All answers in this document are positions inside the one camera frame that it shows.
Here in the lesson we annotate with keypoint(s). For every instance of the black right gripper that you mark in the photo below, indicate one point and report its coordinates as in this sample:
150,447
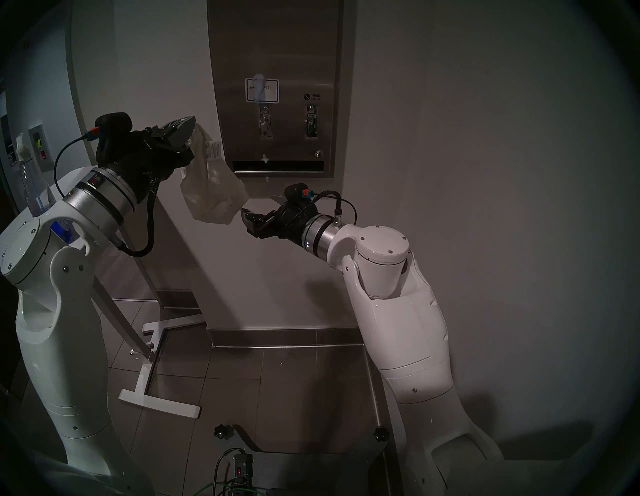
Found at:
287,222

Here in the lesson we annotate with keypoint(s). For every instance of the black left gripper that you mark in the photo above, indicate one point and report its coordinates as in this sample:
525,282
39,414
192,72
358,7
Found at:
145,160

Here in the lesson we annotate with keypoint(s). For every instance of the white terry cloth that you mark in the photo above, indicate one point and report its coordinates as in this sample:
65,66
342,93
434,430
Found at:
212,190

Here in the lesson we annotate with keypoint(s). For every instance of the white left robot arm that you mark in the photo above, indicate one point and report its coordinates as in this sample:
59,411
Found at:
55,325

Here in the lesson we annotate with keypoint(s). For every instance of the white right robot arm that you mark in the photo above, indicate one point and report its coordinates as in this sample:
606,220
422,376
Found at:
400,320

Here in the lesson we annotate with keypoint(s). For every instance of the white foam smear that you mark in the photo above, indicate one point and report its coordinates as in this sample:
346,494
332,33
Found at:
259,85

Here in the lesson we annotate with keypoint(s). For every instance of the clear spray bottle blue liquid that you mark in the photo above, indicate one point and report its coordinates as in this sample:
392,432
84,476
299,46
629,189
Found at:
35,192

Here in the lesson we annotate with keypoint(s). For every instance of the black star knob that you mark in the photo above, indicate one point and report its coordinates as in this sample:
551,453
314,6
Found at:
222,432
381,434

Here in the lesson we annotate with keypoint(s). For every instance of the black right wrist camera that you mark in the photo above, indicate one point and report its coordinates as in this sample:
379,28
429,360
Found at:
296,192

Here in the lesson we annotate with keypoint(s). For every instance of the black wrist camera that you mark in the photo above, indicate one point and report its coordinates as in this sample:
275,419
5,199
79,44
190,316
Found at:
296,192
114,135

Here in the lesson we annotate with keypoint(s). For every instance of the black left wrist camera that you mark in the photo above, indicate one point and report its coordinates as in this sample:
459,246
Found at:
114,135

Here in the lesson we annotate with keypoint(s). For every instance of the stainless steel wall dispenser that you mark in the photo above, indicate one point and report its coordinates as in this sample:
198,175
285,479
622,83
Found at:
275,50

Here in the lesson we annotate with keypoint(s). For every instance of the white wall box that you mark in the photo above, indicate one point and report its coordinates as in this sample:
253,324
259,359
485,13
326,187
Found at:
42,150

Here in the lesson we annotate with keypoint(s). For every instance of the white table with frame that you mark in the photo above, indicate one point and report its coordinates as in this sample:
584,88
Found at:
165,405

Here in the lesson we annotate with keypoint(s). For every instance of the black box red switch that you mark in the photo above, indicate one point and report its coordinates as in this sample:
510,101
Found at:
244,467

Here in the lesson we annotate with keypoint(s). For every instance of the grey metal base plate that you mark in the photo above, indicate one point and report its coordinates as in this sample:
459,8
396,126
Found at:
310,470

